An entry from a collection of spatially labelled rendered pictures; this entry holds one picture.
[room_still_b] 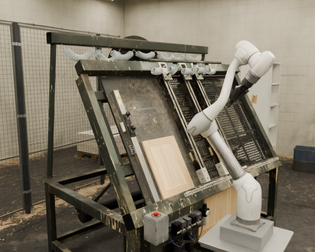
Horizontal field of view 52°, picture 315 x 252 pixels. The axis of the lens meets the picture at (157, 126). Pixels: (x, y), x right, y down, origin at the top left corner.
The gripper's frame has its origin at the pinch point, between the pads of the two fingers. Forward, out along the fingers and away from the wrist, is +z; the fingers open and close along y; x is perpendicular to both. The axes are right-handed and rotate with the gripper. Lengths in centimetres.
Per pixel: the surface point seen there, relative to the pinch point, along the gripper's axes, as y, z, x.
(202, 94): -61, 46, -80
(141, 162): 27, 76, -7
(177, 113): -20, 56, -53
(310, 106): -492, 78, -201
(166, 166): 0, 78, -7
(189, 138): -27, 64, -30
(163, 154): 2, 75, -17
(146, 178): 25, 80, 4
